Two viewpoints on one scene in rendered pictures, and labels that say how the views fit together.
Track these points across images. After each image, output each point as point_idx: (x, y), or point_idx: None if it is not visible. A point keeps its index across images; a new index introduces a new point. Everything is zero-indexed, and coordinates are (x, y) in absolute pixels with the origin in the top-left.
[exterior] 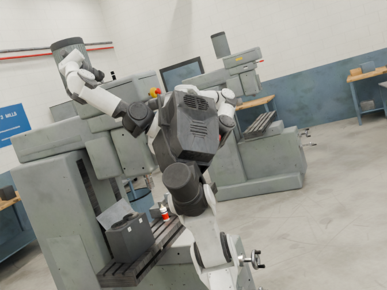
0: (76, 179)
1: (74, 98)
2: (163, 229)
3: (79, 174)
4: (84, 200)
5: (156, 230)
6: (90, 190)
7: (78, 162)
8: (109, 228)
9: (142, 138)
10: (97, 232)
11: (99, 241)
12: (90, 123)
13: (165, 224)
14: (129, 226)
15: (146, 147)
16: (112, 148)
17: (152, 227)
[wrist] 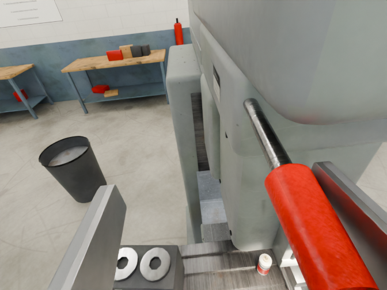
0: (180, 121)
1: None
2: (226, 289)
3: (190, 115)
4: (185, 149)
5: (229, 270)
6: (203, 141)
7: (194, 97)
8: (205, 192)
9: (266, 194)
10: (192, 184)
11: (192, 191)
12: (200, 38)
13: (245, 280)
14: (120, 289)
15: (269, 214)
16: (215, 131)
17: (234, 255)
